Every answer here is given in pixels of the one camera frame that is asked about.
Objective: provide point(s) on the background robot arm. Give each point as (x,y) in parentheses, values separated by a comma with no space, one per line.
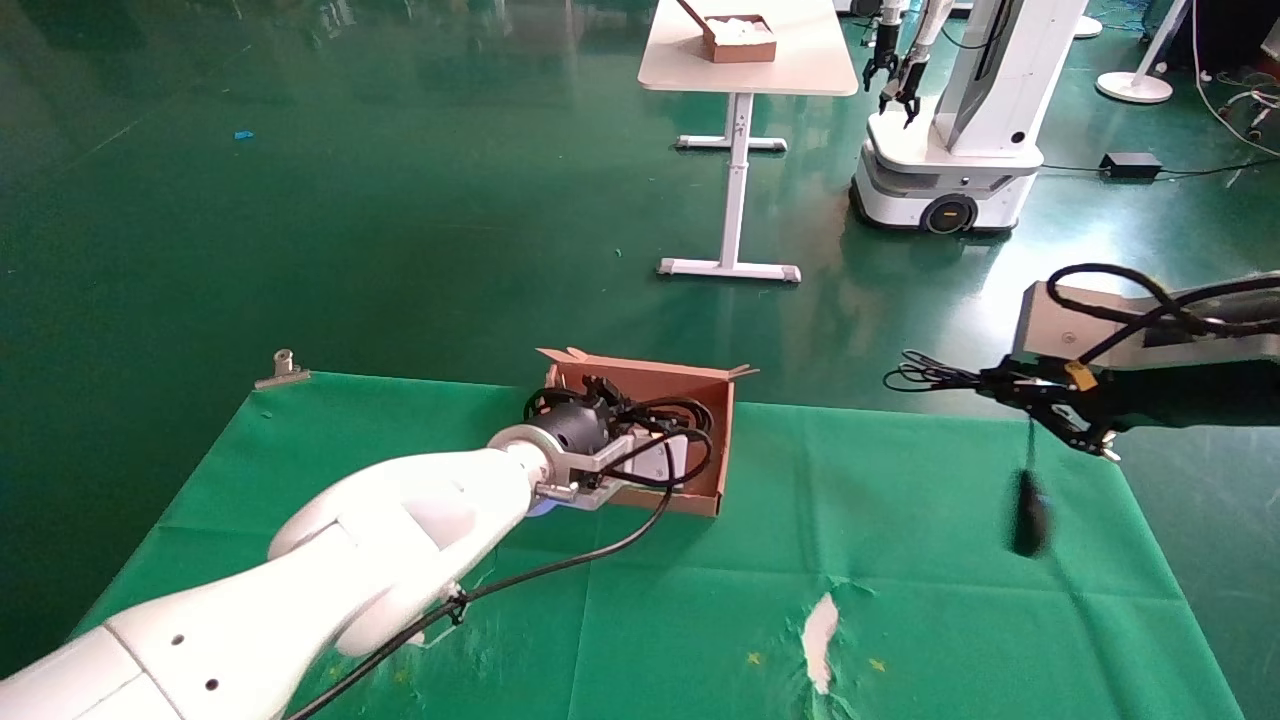
(912,80)
(882,55)

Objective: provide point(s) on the white wheeled background robot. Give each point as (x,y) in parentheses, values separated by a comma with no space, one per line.
(950,170)

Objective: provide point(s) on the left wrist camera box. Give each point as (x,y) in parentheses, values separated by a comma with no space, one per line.
(655,460)

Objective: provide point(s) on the white round floor stand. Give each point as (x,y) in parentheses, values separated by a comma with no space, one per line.
(1135,88)

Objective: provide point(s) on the green table cloth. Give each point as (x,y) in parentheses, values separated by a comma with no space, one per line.
(850,560)

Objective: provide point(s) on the small cardboard box with paper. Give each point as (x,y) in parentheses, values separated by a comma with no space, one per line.
(740,40)

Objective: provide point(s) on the white pedestal table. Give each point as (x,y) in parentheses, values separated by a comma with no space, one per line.
(800,60)

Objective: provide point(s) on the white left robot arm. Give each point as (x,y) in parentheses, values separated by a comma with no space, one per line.
(350,570)

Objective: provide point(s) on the open brown cardboard box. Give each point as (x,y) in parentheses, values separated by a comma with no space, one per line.
(690,385)

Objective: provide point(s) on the black power brick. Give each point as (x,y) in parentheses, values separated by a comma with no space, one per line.
(1131,165)

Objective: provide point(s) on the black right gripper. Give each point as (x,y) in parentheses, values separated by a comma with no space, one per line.
(1190,395)

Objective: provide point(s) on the metal cloth clip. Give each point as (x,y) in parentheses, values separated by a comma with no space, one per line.
(284,370)

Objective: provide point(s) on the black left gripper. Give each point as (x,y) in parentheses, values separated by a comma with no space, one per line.
(575,428)

